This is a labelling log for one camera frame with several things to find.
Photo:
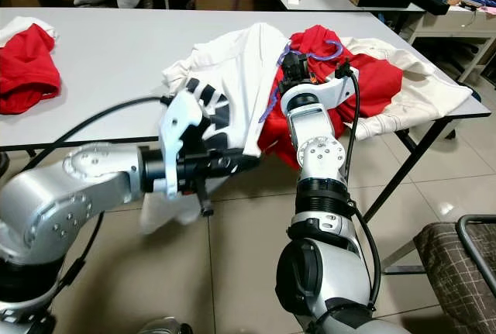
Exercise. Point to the black table leg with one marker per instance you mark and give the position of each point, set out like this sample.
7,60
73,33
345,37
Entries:
407,167

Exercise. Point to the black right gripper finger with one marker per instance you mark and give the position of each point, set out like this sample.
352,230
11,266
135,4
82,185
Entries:
303,61
287,61

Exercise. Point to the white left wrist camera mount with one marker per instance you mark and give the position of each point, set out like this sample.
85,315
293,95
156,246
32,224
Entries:
182,132

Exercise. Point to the purple clothes hanger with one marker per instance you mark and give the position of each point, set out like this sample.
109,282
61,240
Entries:
335,53

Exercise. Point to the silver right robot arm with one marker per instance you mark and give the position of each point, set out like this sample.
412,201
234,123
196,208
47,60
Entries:
322,156

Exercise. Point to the small white garment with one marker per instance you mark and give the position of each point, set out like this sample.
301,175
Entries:
19,25

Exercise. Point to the white shirt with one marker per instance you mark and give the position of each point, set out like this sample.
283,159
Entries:
248,70

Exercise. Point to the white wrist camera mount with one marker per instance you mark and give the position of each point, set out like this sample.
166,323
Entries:
337,90
182,132

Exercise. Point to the plain red garment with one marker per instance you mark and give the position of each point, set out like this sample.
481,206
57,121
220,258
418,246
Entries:
27,67

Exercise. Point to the plaid cushioned chair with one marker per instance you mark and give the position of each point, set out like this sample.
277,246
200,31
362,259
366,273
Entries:
453,264

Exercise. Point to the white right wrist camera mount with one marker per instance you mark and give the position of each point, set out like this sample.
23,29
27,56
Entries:
337,90

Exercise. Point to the red printed t-shirt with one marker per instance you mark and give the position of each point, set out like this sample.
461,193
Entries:
380,78

